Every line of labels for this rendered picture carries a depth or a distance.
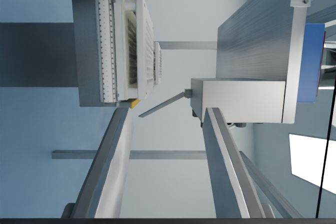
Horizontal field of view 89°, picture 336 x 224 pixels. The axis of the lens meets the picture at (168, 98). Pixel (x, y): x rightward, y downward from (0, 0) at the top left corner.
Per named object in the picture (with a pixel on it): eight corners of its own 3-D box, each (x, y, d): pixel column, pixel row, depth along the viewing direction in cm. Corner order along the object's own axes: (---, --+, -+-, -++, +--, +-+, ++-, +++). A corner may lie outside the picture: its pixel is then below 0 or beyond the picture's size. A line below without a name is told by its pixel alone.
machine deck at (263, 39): (278, 123, 42) (294, 123, 42) (295, -48, 37) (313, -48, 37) (213, 93, 104) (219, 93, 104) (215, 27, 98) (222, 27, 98)
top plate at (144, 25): (137, 100, 43) (145, 100, 43) (135, -5, 39) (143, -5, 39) (148, 90, 67) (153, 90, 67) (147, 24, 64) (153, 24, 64)
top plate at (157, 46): (155, 84, 101) (158, 84, 101) (155, 41, 98) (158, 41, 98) (157, 82, 126) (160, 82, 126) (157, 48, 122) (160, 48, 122)
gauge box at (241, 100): (201, 123, 42) (281, 123, 42) (202, 80, 41) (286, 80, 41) (190, 106, 64) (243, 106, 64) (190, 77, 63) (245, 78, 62)
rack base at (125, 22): (117, 100, 43) (127, 100, 43) (113, -5, 39) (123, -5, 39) (135, 90, 67) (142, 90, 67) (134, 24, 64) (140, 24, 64)
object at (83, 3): (79, 107, 46) (116, 107, 46) (70, -9, 42) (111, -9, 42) (145, 81, 175) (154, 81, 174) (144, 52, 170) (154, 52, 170)
